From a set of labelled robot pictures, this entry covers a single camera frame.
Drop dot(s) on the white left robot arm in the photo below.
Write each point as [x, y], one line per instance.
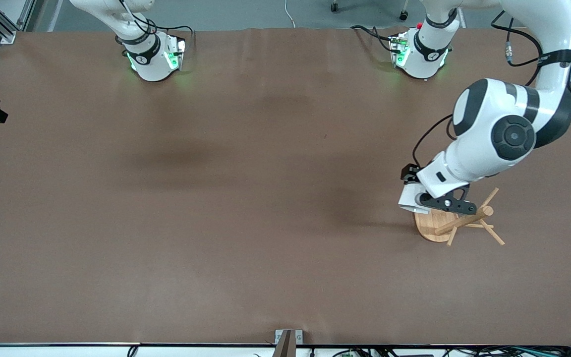
[493, 134]

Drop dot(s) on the wooden cup rack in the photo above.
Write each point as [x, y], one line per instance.
[434, 228]

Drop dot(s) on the white faceted cup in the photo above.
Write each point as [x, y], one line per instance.
[408, 201]

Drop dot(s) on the upright aluminium frame post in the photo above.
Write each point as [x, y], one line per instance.
[27, 12]

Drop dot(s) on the black caster wheel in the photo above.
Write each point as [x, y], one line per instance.
[335, 6]
[404, 15]

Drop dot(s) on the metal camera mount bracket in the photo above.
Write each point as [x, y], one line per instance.
[288, 339]

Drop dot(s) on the brown table cover sheet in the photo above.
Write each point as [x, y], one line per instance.
[265, 223]

